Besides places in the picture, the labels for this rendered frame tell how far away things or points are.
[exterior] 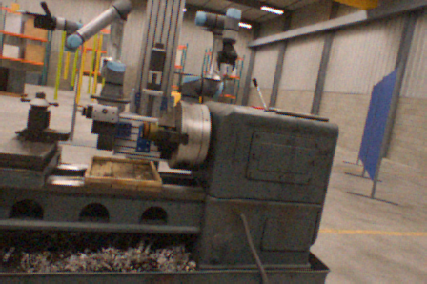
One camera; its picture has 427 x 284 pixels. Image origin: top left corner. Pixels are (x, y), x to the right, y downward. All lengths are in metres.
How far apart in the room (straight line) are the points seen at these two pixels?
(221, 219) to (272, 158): 0.34
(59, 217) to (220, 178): 0.64
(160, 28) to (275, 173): 1.34
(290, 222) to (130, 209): 0.72
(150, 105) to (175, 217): 1.00
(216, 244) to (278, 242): 0.30
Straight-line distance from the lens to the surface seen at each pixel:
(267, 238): 1.56
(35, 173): 1.29
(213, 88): 2.12
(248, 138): 1.38
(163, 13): 2.34
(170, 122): 1.49
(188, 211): 1.44
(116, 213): 1.40
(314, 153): 1.54
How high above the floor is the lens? 1.29
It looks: 5 degrees down
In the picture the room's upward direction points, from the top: 10 degrees clockwise
